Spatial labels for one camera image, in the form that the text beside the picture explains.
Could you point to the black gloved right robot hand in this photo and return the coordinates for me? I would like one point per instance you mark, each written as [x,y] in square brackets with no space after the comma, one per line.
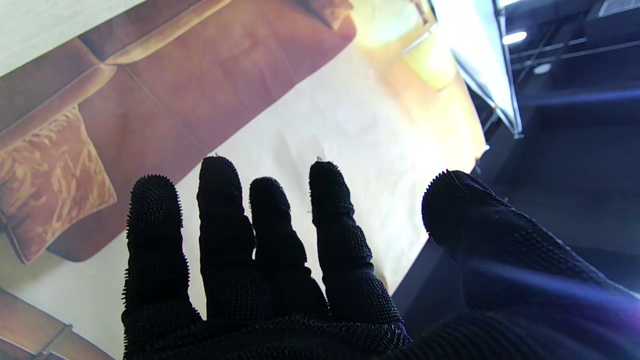
[280,300]

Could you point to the red brown sofa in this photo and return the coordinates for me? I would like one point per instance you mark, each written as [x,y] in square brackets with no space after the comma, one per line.
[200,65]

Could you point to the patterned red sofa cushion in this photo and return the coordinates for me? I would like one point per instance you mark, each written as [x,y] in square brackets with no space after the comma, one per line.
[50,185]

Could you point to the white lit studio panel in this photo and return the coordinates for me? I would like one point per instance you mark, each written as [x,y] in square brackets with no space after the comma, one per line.
[480,55]

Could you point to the round ceiling light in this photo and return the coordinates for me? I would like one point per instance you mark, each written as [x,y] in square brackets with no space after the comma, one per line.
[541,68]

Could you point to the long ceiling light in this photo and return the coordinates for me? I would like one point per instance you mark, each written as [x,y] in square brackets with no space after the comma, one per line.
[515,37]

